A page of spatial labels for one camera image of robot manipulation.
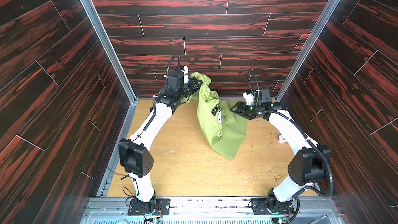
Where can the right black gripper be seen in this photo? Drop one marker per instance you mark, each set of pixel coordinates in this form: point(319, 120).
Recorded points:
point(238, 109)

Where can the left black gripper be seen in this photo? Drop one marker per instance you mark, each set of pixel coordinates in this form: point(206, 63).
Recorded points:
point(193, 86)

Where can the green jacket with cartoon print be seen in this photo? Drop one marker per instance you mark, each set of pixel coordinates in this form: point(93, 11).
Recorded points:
point(224, 130)

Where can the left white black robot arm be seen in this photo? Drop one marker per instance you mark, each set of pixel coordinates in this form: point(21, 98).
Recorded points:
point(134, 152)

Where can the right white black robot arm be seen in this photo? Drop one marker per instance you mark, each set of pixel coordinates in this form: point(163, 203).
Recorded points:
point(310, 167)

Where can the small white tape roll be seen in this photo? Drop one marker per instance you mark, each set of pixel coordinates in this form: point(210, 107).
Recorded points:
point(281, 139)

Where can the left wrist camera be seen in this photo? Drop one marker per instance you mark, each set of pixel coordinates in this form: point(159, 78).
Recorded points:
point(178, 78)

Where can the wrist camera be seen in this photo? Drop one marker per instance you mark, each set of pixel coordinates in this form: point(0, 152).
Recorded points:
point(260, 97)
point(178, 78)

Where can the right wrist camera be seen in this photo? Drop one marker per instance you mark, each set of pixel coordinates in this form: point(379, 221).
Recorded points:
point(260, 97)

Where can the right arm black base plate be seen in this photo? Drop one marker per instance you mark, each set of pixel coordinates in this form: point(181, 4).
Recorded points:
point(270, 206)

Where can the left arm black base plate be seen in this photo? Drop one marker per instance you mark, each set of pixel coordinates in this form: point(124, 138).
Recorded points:
point(155, 207)

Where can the metal front rail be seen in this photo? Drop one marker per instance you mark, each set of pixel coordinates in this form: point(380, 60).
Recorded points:
point(211, 210)

